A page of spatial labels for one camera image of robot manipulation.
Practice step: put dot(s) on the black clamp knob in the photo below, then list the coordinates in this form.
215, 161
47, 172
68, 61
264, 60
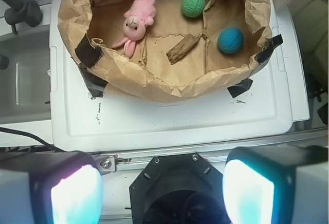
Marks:
22, 11

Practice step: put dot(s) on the white plastic bin lid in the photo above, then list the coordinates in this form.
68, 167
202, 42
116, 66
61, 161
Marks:
117, 123

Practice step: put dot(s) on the black octagonal mount plate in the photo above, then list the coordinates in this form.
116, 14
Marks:
178, 189

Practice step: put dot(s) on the brown paper bag tray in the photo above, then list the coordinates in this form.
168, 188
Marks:
89, 28

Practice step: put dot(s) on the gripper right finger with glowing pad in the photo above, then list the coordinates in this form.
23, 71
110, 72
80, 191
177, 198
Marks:
276, 184

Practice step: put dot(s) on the green foam ball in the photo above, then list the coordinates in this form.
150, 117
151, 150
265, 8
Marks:
192, 8

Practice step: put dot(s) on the brown wood piece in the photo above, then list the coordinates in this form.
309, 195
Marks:
176, 53

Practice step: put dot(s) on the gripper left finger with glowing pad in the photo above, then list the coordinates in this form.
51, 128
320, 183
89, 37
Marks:
50, 188

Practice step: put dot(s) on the pink plush bunny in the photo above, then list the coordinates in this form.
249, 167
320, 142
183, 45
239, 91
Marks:
140, 15

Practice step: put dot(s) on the blue foam ball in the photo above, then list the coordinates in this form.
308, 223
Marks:
230, 40

